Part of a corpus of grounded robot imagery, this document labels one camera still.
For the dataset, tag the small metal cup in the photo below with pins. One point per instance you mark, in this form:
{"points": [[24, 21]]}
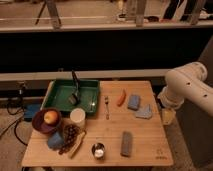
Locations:
{"points": [[98, 151]]}

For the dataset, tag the black dish brush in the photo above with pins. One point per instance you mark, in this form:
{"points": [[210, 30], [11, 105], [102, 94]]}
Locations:
{"points": [[75, 96]]}

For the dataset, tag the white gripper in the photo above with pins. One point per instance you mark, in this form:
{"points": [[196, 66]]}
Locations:
{"points": [[167, 116]]}

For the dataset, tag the metal fork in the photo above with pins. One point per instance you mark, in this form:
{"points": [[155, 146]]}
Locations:
{"points": [[106, 105]]}

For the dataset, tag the blue box on floor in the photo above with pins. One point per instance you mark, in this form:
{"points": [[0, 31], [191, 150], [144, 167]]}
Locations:
{"points": [[30, 111]]}

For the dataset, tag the white cup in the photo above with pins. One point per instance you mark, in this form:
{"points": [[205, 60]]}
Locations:
{"points": [[77, 116]]}

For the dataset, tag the red yellow apple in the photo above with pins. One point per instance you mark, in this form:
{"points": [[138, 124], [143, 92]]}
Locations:
{"points": [[50, 117]]}

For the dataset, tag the blue sponge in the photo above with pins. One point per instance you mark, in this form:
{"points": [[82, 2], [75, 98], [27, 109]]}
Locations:
{"points": [[134, 102]]}

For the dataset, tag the grey sponge block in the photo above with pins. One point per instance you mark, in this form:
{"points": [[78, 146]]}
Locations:
{"points": [[126, 144]]}

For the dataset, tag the purple bowl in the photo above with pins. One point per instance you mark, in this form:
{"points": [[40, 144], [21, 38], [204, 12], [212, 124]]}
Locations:
{"points": [[39, 124]]}

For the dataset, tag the green plastic tray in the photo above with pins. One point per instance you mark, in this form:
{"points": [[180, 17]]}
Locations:
{"points": [[66, 95]]}

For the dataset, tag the orange carrot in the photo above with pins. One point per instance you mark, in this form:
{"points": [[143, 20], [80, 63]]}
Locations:
{"points": [[122, 98]]}

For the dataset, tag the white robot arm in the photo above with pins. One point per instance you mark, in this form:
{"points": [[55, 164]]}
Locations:
{"points": [[185, 82]]}

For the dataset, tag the blue-grey folded cloth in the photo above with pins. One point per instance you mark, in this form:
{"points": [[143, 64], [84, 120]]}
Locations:
{"points": [[144, 112]]}

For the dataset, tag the bunch of dark grapes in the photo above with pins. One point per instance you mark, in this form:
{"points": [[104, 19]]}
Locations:
{"points": [[70, 135]]}

